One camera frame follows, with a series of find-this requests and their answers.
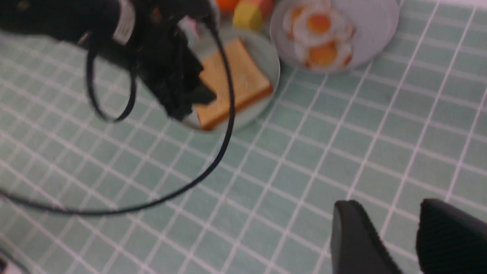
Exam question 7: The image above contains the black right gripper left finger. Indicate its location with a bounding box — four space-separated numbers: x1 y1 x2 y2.
330 201 403 274

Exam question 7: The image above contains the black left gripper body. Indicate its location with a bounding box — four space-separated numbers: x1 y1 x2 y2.
134 0 217 120

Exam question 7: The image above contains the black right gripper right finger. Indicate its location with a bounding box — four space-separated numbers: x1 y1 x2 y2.
415 198 487 274

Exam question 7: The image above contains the toast slice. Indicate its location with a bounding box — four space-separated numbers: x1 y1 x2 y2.
196 38 274 131

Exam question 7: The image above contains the fried egg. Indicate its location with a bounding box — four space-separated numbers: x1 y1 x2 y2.
282 2 355 47
294 41 353 71

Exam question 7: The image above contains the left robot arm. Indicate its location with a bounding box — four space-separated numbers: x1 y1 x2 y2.
0 0 216 123

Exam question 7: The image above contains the pale green centre plate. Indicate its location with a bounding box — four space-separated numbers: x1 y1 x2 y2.
179 26 281 134

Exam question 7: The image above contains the orange fruit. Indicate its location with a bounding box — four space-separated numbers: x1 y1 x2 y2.
215 0 240 14

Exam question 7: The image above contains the yellow cube block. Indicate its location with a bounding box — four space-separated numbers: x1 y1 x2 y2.
232 0 263 31

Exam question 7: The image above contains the salmon pink cube block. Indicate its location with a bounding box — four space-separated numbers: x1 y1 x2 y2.
249 0 274 19

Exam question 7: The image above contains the grey egg plate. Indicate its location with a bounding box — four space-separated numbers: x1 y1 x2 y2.
270 0 399 74

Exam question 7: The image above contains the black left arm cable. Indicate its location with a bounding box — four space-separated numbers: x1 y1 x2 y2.
0 15 236 217

